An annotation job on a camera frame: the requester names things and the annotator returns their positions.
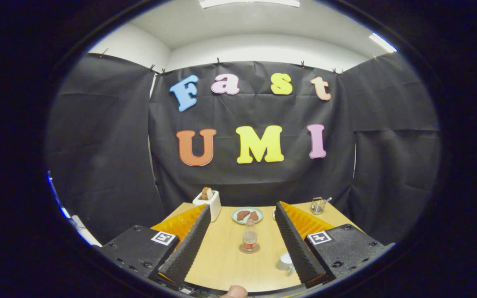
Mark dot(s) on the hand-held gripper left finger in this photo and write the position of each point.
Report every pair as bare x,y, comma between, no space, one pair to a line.
186,248

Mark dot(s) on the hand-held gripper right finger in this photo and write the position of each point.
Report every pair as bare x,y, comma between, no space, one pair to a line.
298,248

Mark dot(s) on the white cup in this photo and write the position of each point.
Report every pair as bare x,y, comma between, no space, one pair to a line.
285,261

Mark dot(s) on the clear juice bottle red label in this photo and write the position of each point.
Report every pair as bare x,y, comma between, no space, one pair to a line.
249,238

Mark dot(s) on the brown round coaster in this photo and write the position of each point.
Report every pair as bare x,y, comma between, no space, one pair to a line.
242,249

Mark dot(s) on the wooden table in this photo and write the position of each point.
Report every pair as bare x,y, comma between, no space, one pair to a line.
222,265

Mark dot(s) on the white toaster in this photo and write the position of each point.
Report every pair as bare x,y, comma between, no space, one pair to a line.
213,209

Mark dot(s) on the brown food piece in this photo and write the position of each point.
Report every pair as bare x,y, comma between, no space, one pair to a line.
254,216
242,215

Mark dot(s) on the pale green round plate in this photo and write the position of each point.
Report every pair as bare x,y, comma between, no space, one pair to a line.
247,222

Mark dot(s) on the brown bread slice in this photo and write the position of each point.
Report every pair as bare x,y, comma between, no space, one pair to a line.
206,193

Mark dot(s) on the black backdrop cloth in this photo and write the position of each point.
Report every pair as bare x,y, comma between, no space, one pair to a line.
263,111

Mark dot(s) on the ceiling light panel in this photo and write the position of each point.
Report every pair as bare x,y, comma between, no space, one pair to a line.
249,3
382,42

